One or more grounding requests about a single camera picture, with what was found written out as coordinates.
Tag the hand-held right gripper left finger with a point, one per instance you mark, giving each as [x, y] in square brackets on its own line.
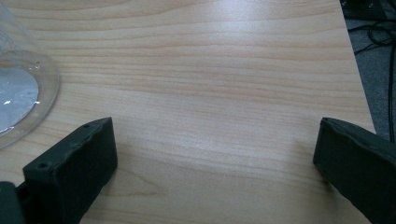
[74, 168]

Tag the black stand base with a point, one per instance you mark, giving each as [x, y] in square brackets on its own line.
[364, 9]

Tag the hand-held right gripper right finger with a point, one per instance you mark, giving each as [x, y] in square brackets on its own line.
[358, 161]

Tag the white lidded paper cup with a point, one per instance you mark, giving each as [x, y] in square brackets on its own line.
[18, 93]

